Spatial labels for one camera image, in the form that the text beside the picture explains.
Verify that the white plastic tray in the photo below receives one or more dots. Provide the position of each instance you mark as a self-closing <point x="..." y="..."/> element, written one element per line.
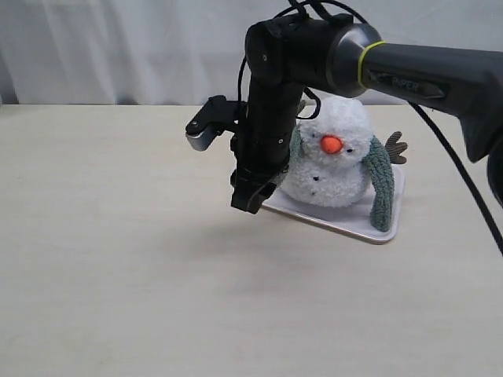
<point x="352" y="221"/>

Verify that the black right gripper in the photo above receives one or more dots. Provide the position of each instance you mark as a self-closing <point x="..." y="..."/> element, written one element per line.
<point x="255" y="182"/>

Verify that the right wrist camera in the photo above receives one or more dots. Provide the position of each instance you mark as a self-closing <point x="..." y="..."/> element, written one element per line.
<point x="217" y="116"/>

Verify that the green fuzzy scarf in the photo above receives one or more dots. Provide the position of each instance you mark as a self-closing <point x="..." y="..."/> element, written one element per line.
<point x="335" y="168"/>

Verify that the white plush snowman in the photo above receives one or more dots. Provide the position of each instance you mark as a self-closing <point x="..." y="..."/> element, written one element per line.
<point x="339" y="113"/>

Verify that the white curtain backdrop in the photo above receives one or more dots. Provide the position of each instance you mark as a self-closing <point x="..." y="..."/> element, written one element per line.
<point x="181" y="52"/>

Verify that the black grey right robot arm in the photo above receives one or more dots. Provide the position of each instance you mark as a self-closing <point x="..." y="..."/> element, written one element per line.
<point x="289" y="54"/>

